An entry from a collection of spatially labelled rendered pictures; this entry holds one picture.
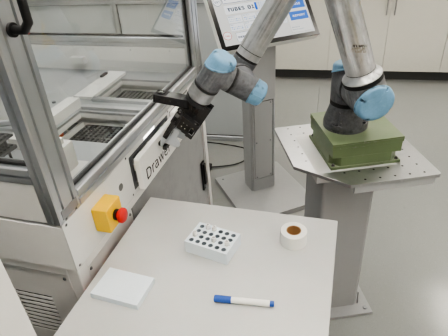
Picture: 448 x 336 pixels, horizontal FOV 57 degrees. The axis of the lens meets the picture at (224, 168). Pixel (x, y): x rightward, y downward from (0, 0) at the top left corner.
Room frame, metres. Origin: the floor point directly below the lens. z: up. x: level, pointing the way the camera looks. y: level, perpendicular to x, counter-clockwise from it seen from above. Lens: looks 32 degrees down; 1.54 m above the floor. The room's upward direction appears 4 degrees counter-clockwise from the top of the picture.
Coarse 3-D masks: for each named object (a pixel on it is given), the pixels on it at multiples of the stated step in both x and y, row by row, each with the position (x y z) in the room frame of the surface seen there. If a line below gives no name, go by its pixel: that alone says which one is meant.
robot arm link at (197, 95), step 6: (192, 84) 1.12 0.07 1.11; (192, 90) 1.10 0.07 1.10; (198, 90) 1.09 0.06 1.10; (192, 96) 1.10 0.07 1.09; (198, 96) 1.09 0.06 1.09; (204, 96) 1.08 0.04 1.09; (210, 96) 1.09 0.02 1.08; (198, 102) 1.09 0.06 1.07; (204, 102) 1.09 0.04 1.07; (210, 102) 1.10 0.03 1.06
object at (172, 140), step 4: (176, 132) 1.12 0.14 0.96; (172, 136) 1.13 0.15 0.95; (176, 136) 1.12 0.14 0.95; (164, 140) 1.13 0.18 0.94; (168, 140) 1.13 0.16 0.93; (172, 140) 1.13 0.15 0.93; (176, 140) 1.12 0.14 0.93; (172, 144) 1.13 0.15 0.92; (176, 144) 1.12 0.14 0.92; (180, 144) 1.12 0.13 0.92
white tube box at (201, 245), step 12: (204, 228) 0.87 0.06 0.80; (192, 240) 0.83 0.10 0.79; (204, 240) 0.82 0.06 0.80; (216, 240) 0.82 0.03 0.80; (228, 240) 0.82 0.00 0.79; (240, 240) 0.83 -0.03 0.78; (192, 252) 0.81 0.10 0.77; (204, 252) 0.79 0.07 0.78; (216, 252) 0.77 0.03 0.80; (228, 252) 0.77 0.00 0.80
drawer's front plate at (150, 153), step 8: (168, 120) 1.28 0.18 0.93; (160, 128) 1.22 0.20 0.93; (160, 136) 1.18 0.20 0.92; (152, 144) 1.12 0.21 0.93; (144, 152) 1.07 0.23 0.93; (152, 152) 1.12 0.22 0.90; (160, 152) 1.17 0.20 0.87; (168, 152) 1.22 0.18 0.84; (136, 160) 1.04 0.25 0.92; (144, 160) 1.06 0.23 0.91; (152, 160) 1.11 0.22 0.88; (136, 168) 1.04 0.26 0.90; (144, 168) 1.05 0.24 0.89; (152, 168) 1.10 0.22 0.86; (160, 168) 1.15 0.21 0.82; (144, 176) 1.05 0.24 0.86; (152, 176) 1.09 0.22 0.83; (144, 184) 1.04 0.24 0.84
